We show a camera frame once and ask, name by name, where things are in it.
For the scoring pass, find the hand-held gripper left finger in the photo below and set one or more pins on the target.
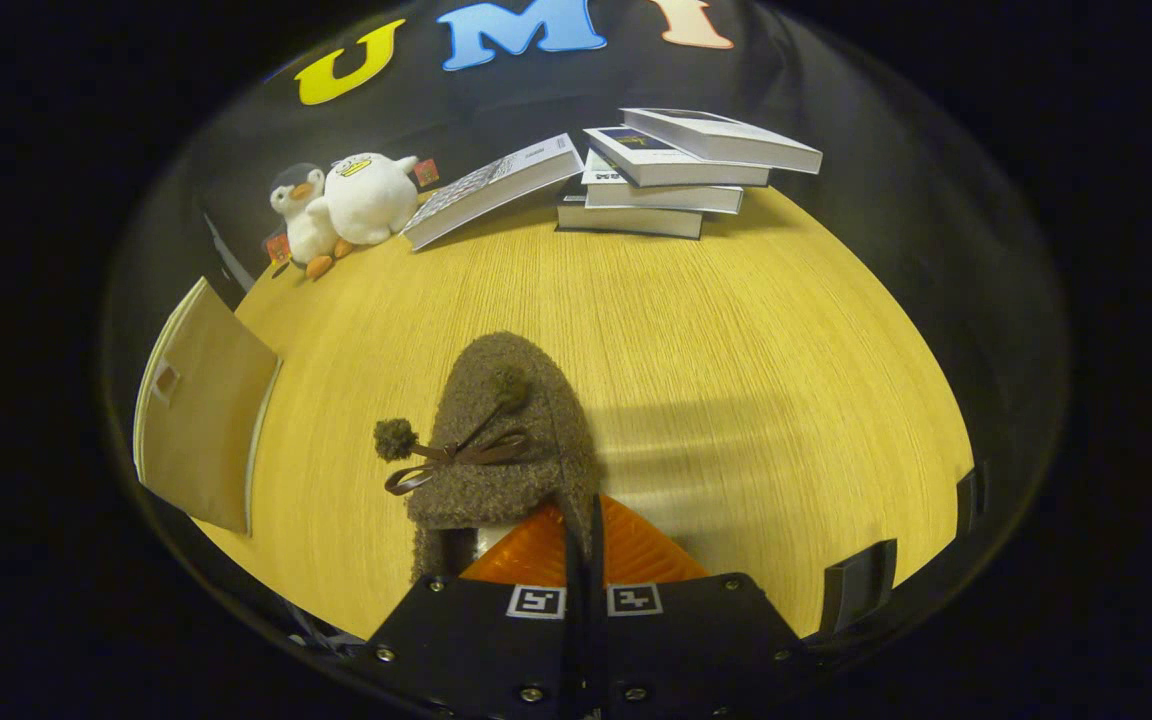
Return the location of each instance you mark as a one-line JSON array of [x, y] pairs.
[[476, 650]]

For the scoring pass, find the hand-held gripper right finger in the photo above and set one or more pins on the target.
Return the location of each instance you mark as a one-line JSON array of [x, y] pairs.
[[696, 650]]

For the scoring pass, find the brown fuzzy slipper shoe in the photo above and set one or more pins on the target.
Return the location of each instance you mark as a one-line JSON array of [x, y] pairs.
[[526, 430]]

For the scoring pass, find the beige fabric storage box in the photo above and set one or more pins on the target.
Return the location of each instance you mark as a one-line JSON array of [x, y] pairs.
[[206, 420]]

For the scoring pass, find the grey thick book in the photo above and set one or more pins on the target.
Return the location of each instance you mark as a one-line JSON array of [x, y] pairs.
[[626, 222]]

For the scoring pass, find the plain white book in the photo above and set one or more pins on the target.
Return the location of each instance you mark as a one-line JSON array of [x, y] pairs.
[[666, 197]]

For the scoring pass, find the grey white penguin plush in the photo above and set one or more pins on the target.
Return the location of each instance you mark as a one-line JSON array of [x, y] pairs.
[[301, 225]]

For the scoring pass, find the white book with patterned cover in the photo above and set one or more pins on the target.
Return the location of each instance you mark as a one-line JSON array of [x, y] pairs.
[[496, 190]]

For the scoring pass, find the white plush toy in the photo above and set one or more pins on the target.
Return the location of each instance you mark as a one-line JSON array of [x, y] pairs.
[[371, 200]]

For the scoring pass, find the white book with dark cover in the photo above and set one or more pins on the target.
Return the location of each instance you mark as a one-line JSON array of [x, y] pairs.
[[736, 143]]

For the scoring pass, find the black edge bracket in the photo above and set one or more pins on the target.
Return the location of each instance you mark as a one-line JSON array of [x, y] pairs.
[[970, 500], [859, 587]]

